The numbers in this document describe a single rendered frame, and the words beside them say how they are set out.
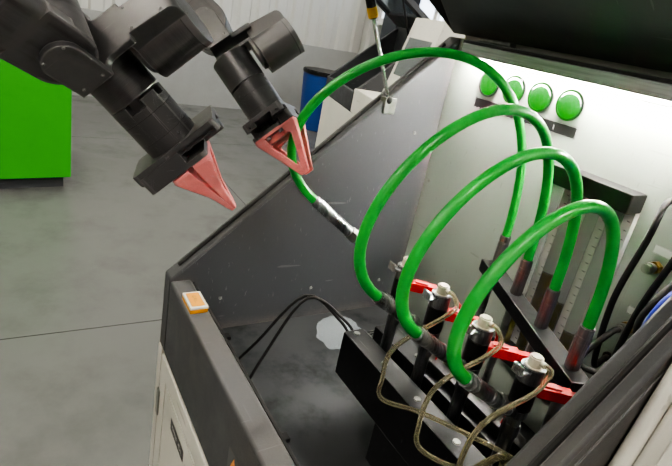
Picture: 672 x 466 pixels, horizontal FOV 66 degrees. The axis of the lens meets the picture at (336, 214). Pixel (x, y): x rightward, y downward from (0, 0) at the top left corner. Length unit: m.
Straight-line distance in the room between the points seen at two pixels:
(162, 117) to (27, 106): 3.35
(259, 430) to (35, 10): 0.51
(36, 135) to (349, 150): 3.10
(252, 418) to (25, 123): 3.35
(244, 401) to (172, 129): 0.38
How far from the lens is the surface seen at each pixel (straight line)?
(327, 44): 8.01
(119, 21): 0.53
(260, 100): 0.76
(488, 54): 1.03
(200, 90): 7.39
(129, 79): 0.54
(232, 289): 1.05
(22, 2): 0.47
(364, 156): 1.06
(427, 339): 0.62
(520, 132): 0.85
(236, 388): 0.76
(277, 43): 0.78
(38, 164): 4.00
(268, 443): 0.70
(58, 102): 3.90
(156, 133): 0.55
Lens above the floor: 1.44
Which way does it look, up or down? 20 degrees down
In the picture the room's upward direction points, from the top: 11 degrees clockwise
